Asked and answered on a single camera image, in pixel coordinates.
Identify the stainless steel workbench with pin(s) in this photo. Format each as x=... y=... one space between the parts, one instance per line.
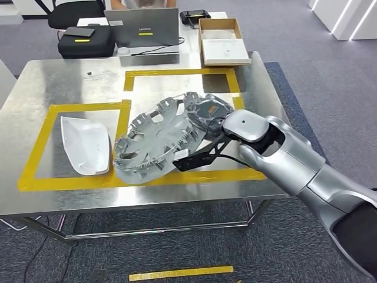
x=44 y=78

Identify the grey laptop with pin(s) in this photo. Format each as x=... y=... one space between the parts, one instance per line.
x=141 y=27

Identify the black flat device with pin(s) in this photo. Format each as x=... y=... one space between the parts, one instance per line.
x=78 y=31

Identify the white booklet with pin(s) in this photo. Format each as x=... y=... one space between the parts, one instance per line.
x=225 y=50

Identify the black carry case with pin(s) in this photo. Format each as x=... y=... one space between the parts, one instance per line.
x=88 y=48

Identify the white plastic mirror cover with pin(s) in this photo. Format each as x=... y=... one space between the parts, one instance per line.
x=85 y=144

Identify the grey plastic wheel hubcap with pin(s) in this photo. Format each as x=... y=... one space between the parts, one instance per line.
x=153 y=144

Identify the black camera bracket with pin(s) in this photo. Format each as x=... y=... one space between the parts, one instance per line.
x=200 y=160

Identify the white round puck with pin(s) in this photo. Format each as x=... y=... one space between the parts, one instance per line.
x=124 y=51

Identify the black handheld controller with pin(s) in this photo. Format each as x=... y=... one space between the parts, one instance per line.
x=194 y=16

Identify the black office chair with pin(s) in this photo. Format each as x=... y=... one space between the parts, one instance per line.
x=73 y=13

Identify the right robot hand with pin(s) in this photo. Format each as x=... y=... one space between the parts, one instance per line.
x=209 y=117

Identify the open cardboard box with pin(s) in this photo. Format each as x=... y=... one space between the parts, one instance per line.
x=203 y=39

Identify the person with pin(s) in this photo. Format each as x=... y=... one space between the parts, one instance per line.
x=141 y=3

